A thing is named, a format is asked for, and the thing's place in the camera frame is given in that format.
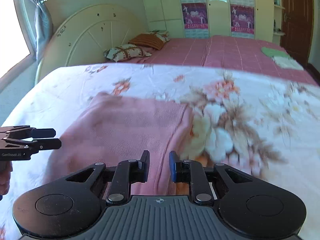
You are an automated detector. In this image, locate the pink knit sweater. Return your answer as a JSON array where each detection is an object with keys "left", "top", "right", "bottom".
[{"left": 43, "top": 92, "right": 194, "bottom": 195}]

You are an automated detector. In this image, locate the person's left hand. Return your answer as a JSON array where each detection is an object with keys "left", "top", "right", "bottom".
[{"left": 0, "top": 161, "right": 13, "bottom": 196}]

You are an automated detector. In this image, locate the white floral bed sheet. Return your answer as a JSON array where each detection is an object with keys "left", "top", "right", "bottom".
[{"left": 5, "top": 63, "right": 319, "bottom": 239}]

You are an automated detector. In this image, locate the cream round headboard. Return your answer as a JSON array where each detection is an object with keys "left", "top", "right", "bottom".
[{"left": 35, "top": 4, "right": 146, "bottom": 84}]

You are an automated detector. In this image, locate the white brown patterned pillow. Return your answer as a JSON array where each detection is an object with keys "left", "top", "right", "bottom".
[{"left": 104, "top": 44, "right": 152, "bottom": 62}]

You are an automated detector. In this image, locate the light blue curtain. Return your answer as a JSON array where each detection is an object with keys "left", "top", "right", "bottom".
[{"left": 14, "top": 0, "right": 53, "bottom": 62}]

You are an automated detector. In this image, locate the pink checked bed cover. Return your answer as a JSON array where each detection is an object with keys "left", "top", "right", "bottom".
[{"left": 132, "top": 35, "right": 319, "bottom": 86}]

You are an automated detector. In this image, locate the orange striped pillow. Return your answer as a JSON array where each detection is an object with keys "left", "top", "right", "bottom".
[{"left": 128, "top": 33, "right": 168, "bottom": 50}]

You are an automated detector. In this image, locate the green folded garment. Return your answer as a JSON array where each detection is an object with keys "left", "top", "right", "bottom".
[{"left": 261, "top": 47, "right": 290, "bottom": 59}]

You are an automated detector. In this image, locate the white folded garment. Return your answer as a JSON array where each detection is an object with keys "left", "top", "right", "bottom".
[{"left": 272, "top": 56, "right": 304, "bottom": 70}]

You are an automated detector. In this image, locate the lower left pink poster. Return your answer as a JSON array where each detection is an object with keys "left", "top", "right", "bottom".
[{"left": 181, "top": 3, "right": 208, "bottom": 29}]

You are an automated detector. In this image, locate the pink poster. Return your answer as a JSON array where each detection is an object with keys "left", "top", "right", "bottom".
[
  {"left": 181, "top": 3, "right": 208, "bottom": 29},
  {"left": 231, "top": 4, "right": 255, "bottom": 34}
]

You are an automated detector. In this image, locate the lower right pink poster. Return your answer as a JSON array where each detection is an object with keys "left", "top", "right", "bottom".
[{"left": 231, "top": 4, "right": 255, "bottom": 34}]

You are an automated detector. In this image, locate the cream glossy wardrobe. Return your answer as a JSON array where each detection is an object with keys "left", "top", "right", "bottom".
[{"left": 143, "top": 0, "right": 274, "bottom": 42}]

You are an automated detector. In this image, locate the cream corner shelf unit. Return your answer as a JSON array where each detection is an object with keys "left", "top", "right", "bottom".
[{"left": 272, "top": 0, "right": 285, "bottom": 45}]

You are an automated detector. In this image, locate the dark brown wooden door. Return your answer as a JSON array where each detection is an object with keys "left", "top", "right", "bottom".
[{"left": 280, "top": 0, "right": 314, "bottom": 67}]

